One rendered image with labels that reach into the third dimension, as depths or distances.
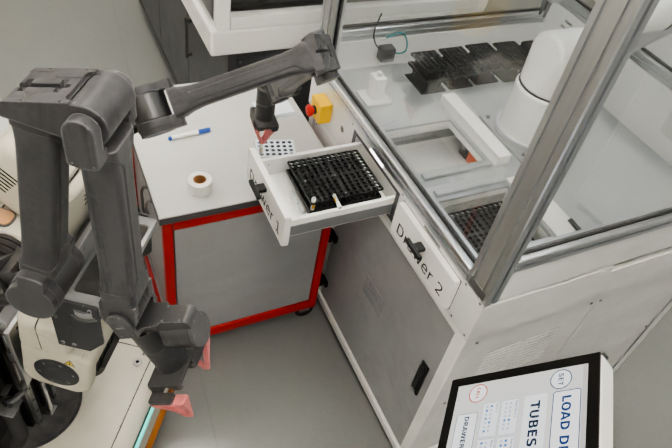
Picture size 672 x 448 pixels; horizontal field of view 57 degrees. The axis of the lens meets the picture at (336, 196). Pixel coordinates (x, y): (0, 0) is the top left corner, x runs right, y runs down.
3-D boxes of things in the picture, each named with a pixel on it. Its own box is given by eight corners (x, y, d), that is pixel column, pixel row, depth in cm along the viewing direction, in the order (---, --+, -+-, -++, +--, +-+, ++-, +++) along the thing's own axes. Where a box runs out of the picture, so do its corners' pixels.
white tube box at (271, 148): (256, 166, 195) (257, 156, 193) (254, 148, 201) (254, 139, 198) (295, 165, 198) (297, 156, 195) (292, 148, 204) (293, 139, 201)
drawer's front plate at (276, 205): (281, 247, 165) (285, 219, 157) (246, 175, 183) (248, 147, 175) (287, 246, 166) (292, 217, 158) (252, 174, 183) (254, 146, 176)
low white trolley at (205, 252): (168, 364, 225) (158, 219, 173) (133, 240, 264) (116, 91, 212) (316, 321, 248) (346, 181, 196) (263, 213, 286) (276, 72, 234)
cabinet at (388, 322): (398, 478, 208) (468, 346, 153) (286, 253, 271) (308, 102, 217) (606, 390, 245) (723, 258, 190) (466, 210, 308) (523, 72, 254)
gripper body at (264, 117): (270, 110, 190) (272, 90, 185) (279, 131, 183) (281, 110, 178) (249, 111, 188) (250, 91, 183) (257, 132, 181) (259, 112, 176)
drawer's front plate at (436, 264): (443, 310, 158) (455, 283, 150) (390, 229, 176) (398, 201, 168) (448, 308, 158) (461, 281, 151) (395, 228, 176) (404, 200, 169)
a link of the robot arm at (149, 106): (108, 107, 128) (117, 132, 129) (144, 91, 124) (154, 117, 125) (137, 103, 137) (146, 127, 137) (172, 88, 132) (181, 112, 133)
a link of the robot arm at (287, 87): (305, 33, 133) (322, 81, 135) (329, 26, 135) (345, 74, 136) (260, 73, 174) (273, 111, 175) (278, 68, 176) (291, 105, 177)
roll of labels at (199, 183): (203, 200, 181) (203, 190, 178) (182, 191, 182) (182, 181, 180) (216, 186, 186) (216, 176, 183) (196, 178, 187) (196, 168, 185)
